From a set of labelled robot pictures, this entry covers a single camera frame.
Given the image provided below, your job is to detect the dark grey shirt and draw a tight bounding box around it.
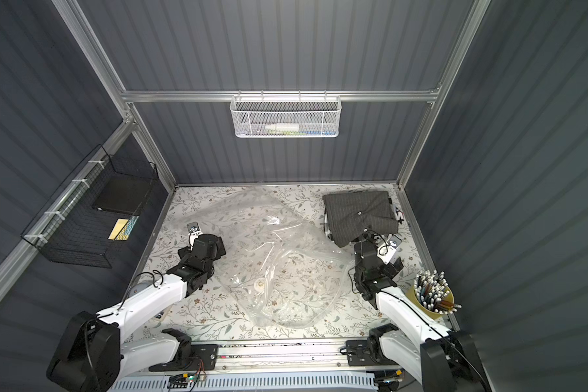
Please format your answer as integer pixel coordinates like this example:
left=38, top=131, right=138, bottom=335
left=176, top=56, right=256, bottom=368
left=323, top=190, right=399, bottom=248

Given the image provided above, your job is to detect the clear plastic vacuum bag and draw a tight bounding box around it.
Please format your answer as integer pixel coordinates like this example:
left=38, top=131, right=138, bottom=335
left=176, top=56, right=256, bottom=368
left=190, top=188, right=353, bottom=328

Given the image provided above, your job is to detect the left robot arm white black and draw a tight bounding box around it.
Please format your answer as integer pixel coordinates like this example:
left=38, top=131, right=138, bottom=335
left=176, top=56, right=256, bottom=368
left=46, top=234, right=226, bottom=391

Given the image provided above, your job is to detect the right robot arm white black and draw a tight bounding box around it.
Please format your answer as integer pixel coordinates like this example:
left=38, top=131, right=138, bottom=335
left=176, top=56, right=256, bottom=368
left=341, top=237, right=492, bottom=391

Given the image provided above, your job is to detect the yellow notepad in basket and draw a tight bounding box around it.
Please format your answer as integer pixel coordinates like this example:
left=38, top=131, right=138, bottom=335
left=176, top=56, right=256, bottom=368
left=108, top=219, right=129, bottom=241

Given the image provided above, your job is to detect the black box in basket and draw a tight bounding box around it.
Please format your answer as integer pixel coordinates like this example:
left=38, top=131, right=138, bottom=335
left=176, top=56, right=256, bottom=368
left=91, top=176, right=151, bottom=214

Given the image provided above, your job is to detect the white vented panel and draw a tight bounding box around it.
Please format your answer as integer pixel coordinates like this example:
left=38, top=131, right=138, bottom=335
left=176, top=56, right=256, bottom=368
left=111, top=371, right=378, bottom=391

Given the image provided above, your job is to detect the white bottle in basket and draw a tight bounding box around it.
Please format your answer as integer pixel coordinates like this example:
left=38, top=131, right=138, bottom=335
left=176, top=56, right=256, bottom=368
left=265, top=123, right=302, bottom=135

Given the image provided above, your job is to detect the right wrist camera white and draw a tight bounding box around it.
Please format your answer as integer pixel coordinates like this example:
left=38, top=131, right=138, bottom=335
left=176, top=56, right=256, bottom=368
left=377, top=235, right=402, bottom=265

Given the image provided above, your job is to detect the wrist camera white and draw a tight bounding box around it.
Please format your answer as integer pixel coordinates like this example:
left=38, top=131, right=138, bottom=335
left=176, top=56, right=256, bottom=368
left=377, top=235, right=402, bottom=265
left=187, top=222, right=203, bottom=247

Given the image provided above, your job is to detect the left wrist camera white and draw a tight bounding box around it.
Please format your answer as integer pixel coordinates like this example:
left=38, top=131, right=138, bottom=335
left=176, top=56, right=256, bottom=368
left=187, top=222, right=203, bottom=247

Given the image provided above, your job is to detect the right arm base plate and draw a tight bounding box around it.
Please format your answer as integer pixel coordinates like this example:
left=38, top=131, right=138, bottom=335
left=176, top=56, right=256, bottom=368
left=340, top=340, right=398, bottom=367

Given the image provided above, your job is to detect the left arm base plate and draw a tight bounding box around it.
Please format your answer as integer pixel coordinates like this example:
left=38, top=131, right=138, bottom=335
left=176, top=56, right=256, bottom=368
left=149, top=344, right=219, bottom=372

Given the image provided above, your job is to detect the aluminium front rail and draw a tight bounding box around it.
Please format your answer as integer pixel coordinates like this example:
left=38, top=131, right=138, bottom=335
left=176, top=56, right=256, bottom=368
left=236, top=343, right=346, bottom=366

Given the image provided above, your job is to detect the black wire basket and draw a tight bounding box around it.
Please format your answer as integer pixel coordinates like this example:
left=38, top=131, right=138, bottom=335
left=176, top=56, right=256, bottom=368
left=22, top=151, right=158, bottom=269

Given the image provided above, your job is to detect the white wire mesh basket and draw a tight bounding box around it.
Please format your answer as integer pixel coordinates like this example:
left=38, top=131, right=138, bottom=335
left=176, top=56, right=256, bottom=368
left=230, top=96, right=342, bottom=138

